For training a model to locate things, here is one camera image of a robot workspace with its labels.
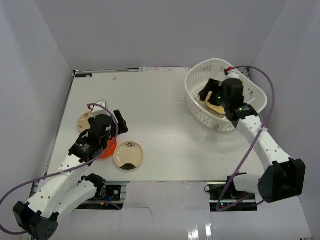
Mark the yellow square plate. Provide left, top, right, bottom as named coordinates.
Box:
left=205, top=91, right=226, bottom=119

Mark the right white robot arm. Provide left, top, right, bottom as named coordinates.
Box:
left=199, top=78, right=306, bottom=203

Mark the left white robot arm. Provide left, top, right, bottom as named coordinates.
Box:
left=13, top=110, right=129, bottom=240

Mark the white plastic basket bin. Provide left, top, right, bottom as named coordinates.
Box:
left=184, top=58, right=268, bottom=132

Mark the cream round flower plate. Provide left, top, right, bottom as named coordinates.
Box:
left=77, top=111, right=93, bottom=133

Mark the orange round plate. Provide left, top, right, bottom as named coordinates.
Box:
left=99, top=137, right=118, bottom=159

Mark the cream round plate black mound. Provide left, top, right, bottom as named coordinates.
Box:
left=113, top=141, right=144, bottom=171

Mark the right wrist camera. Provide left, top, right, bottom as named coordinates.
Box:
left=225, top=69, right=241, bottom=79

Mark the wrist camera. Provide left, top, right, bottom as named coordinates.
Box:
left=90, top=99, right=108, bottom=112
left=225, top=69, right=241, bottom=79

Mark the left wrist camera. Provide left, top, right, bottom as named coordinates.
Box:
left=90, top=99, right=108, bottom=112

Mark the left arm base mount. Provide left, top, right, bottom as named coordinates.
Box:
left=77, top=184, right=124, bottom=210

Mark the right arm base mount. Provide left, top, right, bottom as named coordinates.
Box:
left=204, top=182, right=258, bottom=213

